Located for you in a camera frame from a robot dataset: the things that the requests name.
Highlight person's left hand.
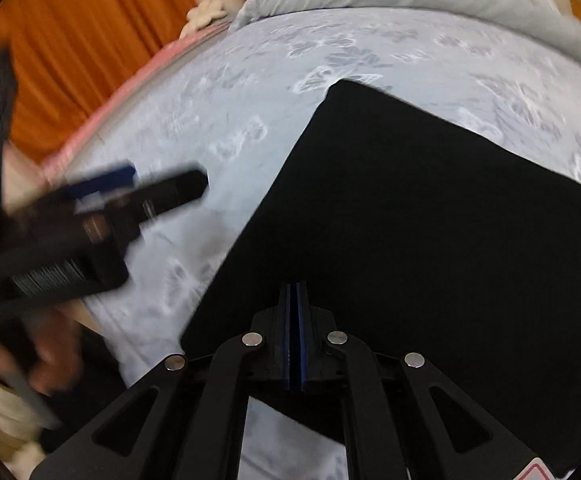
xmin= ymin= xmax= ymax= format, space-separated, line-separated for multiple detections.
xmin=25 ymin=316 xmax=85 ymax=397

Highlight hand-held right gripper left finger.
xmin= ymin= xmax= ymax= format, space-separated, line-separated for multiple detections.
xmin=30 ymin=283 xmax=295 ymax=480

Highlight cream flower plush toy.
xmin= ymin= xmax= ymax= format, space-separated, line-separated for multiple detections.
xmin=179 ymin=1 xmax=227 ymax=40

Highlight pink cloth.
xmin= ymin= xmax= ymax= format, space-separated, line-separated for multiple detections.
xmin=40 ymin=20 xmax=236 ymax=176

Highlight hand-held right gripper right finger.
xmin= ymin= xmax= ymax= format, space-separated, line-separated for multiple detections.
xmin=295 ymin=283 xmax=564 ymax=480

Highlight wide orange curtain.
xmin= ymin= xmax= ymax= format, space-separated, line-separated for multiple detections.
xmin=0 ymin=0 xmax=196 ymax=166

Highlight black pants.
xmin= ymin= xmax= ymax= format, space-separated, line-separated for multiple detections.
xmin=179 ymin=79 xmax=581 ymax=478

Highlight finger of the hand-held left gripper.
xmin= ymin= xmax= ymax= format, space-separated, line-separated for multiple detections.
xmin=63 ymin=160 xmax=137 ymax=201
xmin=135 ymin=169 xmax=210 ymax=222

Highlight butterfly print bed sheet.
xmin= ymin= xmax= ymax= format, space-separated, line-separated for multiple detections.
xmin=45 ymin=5 xmax=581 ymax=480

